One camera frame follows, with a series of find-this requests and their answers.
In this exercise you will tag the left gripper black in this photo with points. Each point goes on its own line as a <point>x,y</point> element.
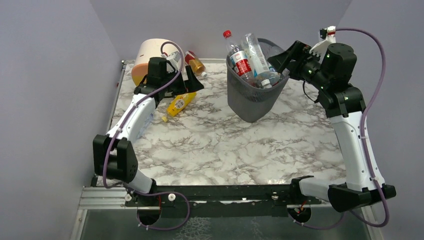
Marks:
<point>183,81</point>

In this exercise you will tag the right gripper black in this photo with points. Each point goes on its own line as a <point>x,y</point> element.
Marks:
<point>296,57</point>

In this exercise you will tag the clear bottle white blue label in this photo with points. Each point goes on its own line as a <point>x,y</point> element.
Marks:
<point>256,58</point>

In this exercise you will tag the clear bottle small label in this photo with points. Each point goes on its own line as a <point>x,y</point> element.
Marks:
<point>266,81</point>

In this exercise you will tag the clear bottle red label front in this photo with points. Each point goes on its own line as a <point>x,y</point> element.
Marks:
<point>238,59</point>

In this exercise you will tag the grey mesh waste bin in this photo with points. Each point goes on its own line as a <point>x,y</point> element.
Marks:
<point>250,103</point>

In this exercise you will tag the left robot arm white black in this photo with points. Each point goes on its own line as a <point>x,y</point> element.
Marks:
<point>113,153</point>

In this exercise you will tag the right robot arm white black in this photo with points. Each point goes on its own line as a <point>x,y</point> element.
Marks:
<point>345,108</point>

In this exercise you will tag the yellow drink bottle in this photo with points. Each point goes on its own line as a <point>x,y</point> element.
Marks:
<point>179,103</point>

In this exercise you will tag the cream orange round drum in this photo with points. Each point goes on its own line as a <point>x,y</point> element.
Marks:
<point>148,49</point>

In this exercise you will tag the clear bottle blue cap left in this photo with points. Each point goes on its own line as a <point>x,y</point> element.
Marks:
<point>145,125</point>

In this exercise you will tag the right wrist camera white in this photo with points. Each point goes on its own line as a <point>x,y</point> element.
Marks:
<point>327,36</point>

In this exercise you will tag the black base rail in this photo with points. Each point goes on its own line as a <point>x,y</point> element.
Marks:
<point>216,201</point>

